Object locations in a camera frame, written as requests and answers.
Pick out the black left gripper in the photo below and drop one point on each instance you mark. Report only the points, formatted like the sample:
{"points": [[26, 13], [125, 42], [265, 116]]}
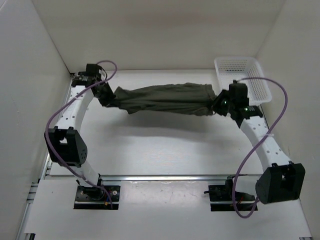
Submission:
{"points": [[111, 97]]}

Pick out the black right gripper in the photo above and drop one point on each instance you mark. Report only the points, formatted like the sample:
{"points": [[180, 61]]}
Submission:
{"points": [[216, 104]]}

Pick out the olive green shorts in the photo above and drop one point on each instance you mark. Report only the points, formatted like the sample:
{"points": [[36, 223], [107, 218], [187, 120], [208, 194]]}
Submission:
{"points": [[186, 99]]}

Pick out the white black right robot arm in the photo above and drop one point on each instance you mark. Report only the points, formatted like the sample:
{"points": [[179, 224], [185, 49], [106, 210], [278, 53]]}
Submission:
{"points": [[281, 180]]}

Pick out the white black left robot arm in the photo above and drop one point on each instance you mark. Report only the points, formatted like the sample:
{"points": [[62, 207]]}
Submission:
{"points": [[62, 132]]}

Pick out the white perforated plastic basket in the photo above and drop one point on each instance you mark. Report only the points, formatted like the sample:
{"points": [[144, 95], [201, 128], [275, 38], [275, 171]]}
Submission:
{"points": [[232, 68]]}

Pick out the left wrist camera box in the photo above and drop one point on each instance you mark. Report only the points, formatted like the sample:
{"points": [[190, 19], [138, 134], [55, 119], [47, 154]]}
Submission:
{"points": [[102, 73]]}

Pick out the aluminium front rail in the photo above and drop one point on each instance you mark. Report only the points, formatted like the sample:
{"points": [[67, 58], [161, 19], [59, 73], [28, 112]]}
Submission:
{"points": [[164, 178]]}

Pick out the aluminium rail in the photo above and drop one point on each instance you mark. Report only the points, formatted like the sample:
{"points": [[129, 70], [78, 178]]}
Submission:
{"points": [[164, 178], [39, 96]]}

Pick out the aluminium left side rail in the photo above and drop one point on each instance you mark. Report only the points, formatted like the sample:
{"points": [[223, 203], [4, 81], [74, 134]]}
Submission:
{"points": [[39, 96]]}

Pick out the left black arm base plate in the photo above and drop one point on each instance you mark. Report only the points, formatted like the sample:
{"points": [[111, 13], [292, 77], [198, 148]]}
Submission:
{"points": [[87, 198]]}

